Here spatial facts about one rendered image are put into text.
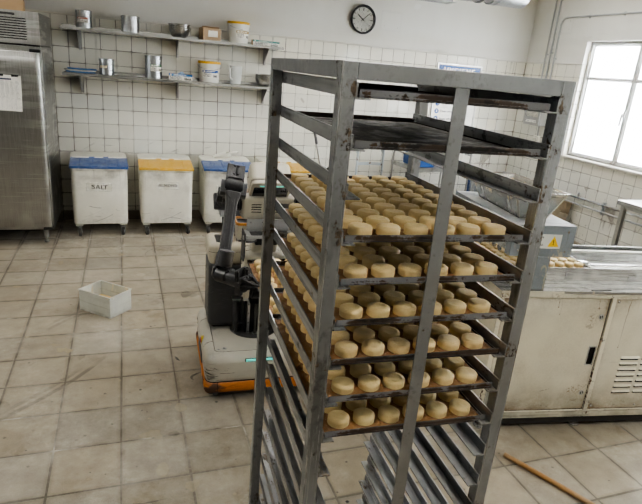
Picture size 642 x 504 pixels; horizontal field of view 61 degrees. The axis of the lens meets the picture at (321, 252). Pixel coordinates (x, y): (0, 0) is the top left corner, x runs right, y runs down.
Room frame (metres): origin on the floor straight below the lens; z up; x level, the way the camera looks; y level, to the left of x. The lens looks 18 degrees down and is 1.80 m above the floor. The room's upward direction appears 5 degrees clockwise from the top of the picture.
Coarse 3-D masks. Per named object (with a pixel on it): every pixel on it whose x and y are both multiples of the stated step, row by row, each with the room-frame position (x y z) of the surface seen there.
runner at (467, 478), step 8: (432, 432) 1.31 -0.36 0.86; (440, 432) 1.30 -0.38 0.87; (440, 440) 1.28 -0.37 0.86; (448, 440) 1.26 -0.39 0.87; (440, 448) 1.25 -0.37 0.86; (448, 448) 1.25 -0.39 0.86; (456, 448) 1.22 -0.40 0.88; (448, 456) 1.21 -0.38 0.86; (456, 456) 1.22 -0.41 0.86; (464, 456) 1.19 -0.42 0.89; (456, 464) 1.19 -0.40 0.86; (464, 464) 1.18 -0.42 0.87; (464, 472) 1.16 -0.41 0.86; (472, 472) 1.14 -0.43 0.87; (464, 480) 1.13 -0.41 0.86; (472, 480) 1.13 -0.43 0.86
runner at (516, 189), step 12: (420, 156) 1.64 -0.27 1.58; (432, 156) 1.57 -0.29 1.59; (444, 156) 1.51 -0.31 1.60; (468, 168) 1.39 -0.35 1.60; (480, 168) 1.33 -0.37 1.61; (480, 180) 1.32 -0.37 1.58; (492, 180) 1.28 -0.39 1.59; (504, 180) 1.24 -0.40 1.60; (516, 180) 1.20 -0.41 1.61; (504, 192) 1.19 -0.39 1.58; (516, 192) 1.19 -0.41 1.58; (528, 192) 1.15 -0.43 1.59
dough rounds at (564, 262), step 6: (486, 246) 3.00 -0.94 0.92; (492, 246) 3.01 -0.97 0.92; (492, 252) 2.92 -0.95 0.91; (498, 252) 2.90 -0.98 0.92; (504, 258) 2.80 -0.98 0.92; (510, 258) 2.83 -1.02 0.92; (516, 258) 2.82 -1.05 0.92; (552, 258) 2.88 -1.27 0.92; (558, 258) 2.89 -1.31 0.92; (564, 258) 2.90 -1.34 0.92; (570, 258) 2.91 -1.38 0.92; (552, 264) 2.78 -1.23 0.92; (558, 264) 2.79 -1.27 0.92; (564, 264) 2.82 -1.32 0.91; (570, 264) 2.80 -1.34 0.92; (576, 264) 2.82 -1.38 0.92; (582, 264) 2.82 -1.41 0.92
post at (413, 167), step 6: (420, 102) 1.70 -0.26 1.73; (420, 108) 1.70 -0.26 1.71; (426, 108) 1.71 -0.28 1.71; (420, 114) 1.70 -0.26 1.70; (426, 114) 1.71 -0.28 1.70; (408, 162) 1.72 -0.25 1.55; (414, 162) 1.70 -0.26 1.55; (408, 168) 1.72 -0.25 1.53; (414, 168) 1.70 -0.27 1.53; (414, 174) 1.71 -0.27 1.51; (378, 444) 1.71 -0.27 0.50; (366, 474) 1.73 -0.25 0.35; (372, 486) 1.71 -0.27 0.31; (366, 498) 1.70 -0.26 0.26
